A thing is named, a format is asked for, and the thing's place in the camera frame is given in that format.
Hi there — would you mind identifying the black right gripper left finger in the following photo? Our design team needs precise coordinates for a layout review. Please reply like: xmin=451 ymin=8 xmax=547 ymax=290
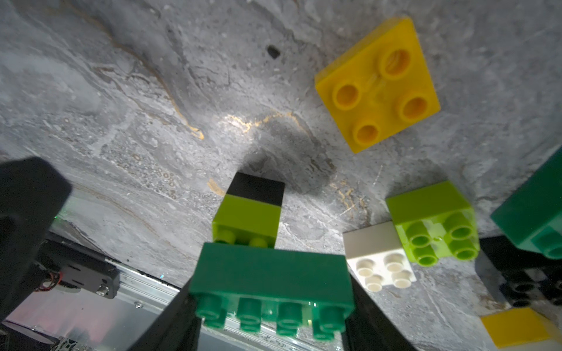
xmin=129 ymin=280 xmax=202 ymax=350

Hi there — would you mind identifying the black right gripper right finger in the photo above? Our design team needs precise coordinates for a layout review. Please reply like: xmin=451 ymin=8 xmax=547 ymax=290
xmin=342 ymin=274 xmax=417 ymax=351

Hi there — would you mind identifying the dark green long brick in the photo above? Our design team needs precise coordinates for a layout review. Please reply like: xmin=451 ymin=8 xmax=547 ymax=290
xmin=189 ymin=243 xmax=355 ymax=341
xmin=490 ymin=150 xmax=561 ymax=260

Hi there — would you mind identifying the lime green square brick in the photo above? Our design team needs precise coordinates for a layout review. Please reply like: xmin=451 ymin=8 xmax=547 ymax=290
xmin=212 ymin=195 xmax=281 ymax=249

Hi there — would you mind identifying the yellow square brick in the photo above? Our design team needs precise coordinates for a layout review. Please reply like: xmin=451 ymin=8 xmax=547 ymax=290
xmin=315 ymin=17 xmax=441 ymax=154
xmin=480 ymin=308 xmax=561 ymax=351

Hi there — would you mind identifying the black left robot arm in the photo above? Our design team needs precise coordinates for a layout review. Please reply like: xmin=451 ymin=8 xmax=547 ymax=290
xmin=1 ymin=157 xmax=72 ymax=320

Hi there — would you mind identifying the white square brick lower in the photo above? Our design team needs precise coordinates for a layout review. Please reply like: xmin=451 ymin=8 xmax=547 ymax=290
xmin=342 ymin=222 xmax=417 ymax=293

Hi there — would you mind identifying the lime green brick centre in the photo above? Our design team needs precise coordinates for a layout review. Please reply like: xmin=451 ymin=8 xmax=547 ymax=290
xmin=386 ymin=181 xmax=480 ymax=267

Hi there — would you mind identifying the black square brick centre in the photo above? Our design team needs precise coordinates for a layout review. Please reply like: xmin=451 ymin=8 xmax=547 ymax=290
xmin=475 ymin=236 xmax=561 ymax=308

